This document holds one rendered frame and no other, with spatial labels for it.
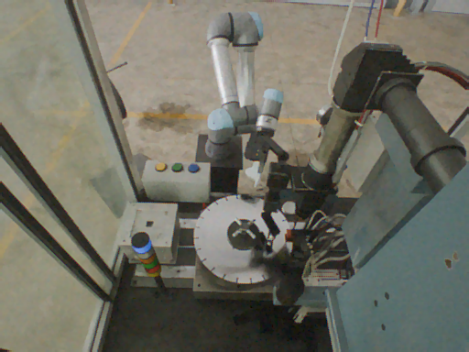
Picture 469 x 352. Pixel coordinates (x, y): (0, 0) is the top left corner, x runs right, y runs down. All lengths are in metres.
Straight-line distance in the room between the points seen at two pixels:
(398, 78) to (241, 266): 0.66
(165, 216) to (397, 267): 0.83
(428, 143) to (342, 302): 0.26
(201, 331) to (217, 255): 0.28
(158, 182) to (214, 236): 0.38
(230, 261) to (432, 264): 0.66
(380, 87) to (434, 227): 0.22
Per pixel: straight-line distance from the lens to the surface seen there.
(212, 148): 1.40
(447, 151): 0.36
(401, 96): 0.42
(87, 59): 0.79
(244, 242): 0.90
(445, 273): 0.30
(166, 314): 1.06
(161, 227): 1.02
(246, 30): 1.27
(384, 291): 0.39
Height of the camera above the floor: 1.76
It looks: 50 degrees down
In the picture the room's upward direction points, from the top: 4 degrees clockwise
